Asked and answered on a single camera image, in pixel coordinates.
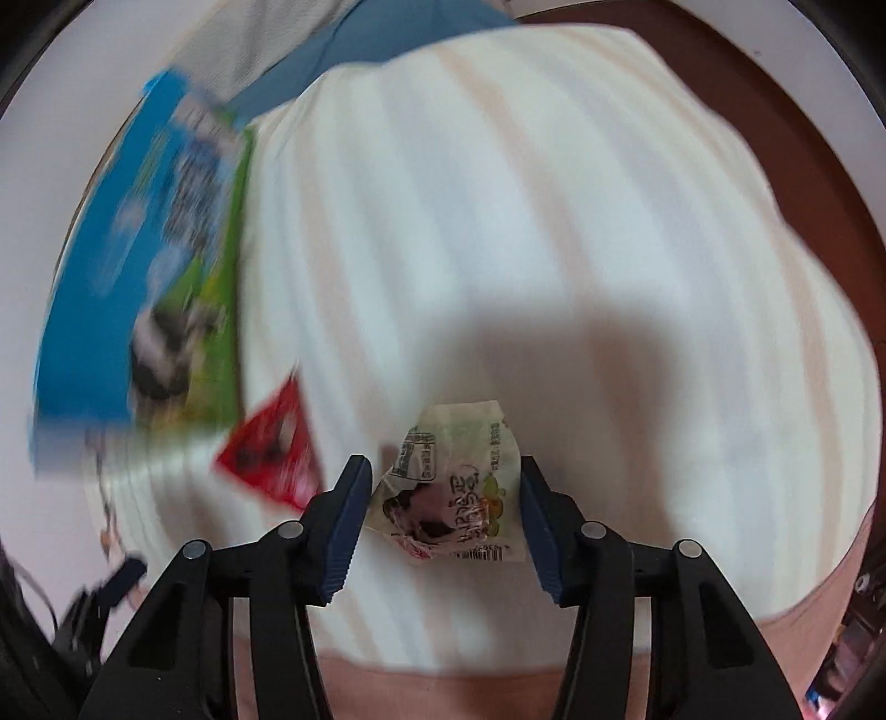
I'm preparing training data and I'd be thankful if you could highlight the cream candy wrapper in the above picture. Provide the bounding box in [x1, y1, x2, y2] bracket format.
[367, 400, 527, 563]

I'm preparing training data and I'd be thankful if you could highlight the small red triangular packet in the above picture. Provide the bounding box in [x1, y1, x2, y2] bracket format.
[213, 372, 321, 513]

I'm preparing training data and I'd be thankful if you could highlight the cardboard snack box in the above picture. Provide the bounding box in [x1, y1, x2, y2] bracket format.
[30, 70, 254, 477]

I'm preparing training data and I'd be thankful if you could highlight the striped white pink quilt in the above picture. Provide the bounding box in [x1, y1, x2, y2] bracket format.
[230, 24, 882, 693]

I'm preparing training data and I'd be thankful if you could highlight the grey white pillow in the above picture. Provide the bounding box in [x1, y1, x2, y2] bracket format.
[168, 0, 354, 102]

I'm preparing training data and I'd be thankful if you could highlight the blue bed sheet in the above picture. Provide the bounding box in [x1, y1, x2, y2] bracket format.
[226, 0, 513, 121]

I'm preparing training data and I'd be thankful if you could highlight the black cable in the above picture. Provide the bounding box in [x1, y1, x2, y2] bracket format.
[0, 544, 60, 645]

